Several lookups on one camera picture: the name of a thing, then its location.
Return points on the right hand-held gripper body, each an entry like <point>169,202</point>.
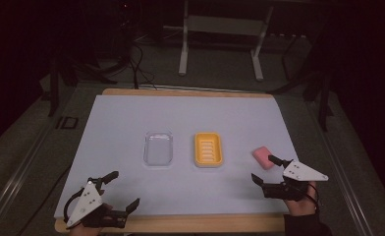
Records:
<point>300,173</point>

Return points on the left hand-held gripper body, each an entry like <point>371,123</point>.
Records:
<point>88,200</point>

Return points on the pink soap bar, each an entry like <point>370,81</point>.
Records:
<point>262,156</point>

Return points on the person's left hand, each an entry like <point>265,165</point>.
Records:
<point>82,232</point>

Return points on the person's right hand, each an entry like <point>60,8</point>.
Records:
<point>301,206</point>

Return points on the clear plastic soap dish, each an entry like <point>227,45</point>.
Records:
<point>158,149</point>

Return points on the yellow soap dish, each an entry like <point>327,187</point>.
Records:
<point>208,150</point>

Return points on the pale blue table mat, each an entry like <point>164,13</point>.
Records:
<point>121,118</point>

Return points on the black stand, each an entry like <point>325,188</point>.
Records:
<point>323,101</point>

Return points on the white metal stand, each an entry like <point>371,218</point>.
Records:
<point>226,25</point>

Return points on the black rectangular floor frame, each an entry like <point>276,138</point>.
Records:
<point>63,123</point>

